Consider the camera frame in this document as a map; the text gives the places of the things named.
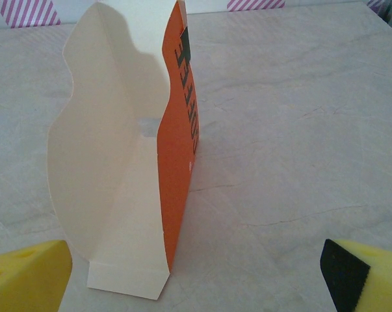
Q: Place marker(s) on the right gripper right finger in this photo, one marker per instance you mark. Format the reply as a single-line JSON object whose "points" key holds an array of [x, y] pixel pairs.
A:
{"points": [[371, 279]]}

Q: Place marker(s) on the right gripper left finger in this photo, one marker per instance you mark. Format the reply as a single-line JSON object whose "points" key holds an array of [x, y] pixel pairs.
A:
{"points": [[23, 279]]}

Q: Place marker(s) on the orange white filter box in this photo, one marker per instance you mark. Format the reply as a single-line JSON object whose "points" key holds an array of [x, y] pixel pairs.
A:
{"points": [[117, 146]]}

